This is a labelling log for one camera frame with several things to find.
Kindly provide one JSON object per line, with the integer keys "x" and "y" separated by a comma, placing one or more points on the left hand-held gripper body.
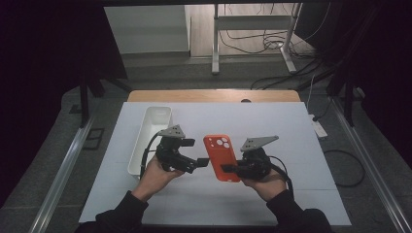
{"x": 170, "y": 155}

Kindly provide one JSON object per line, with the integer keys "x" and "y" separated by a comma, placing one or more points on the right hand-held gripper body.
{"x": 256, "y": 165}

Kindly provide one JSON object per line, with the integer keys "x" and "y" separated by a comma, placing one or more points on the orange phone case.
{"x": 220, "y": 155}

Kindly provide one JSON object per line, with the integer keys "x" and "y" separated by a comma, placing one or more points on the white plastic storage bin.
{"x": 152, "y": 123}

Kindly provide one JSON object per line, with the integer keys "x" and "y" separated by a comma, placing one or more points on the person's right hand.
{"x": 268, "y": 187}

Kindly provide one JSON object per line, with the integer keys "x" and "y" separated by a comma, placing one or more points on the person's left hand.
{"x": 154, "y": 181}

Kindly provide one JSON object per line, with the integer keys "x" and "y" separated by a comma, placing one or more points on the white table cover board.
{"x": 291, "y": 181}

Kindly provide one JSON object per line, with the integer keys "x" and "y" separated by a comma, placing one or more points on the white power strip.
{"x": 320, "y": 129}

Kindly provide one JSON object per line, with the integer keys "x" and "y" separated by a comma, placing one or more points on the black floor frames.
{"x": 94, "y": 138}

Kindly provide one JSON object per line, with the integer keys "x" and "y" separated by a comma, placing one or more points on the black metal stand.
{"x": 348, "y": 103}
{"x": 85, "y": 103}

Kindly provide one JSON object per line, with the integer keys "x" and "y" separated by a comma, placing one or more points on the white cabinet panel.
{"x": 145, "y": 29}

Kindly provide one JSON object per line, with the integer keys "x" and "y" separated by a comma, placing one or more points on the black curtain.
{"x": 42, "y": 64}
{"x": 382, "y": 64}

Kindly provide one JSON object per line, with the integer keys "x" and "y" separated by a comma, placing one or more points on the aluminium floor rail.
{"x": 64, "y": 168}
{"x": 372, "y": 168}

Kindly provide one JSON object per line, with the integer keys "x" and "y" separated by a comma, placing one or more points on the white metal desk frame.
{"x": 252, "y": 22}

